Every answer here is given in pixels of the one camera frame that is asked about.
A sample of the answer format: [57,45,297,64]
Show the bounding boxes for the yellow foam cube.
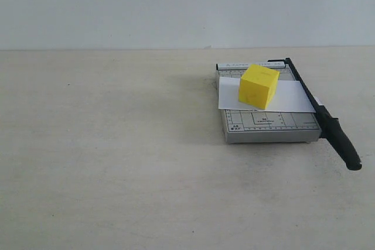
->
[238,64,279,109]

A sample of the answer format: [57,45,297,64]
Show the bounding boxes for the white paper sheet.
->
[217,77,315,113]

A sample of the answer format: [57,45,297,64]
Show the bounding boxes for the black cutter blade lever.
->
[268,57,362,171]

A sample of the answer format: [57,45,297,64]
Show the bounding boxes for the grey paper cutter base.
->
[216,60,321,143]

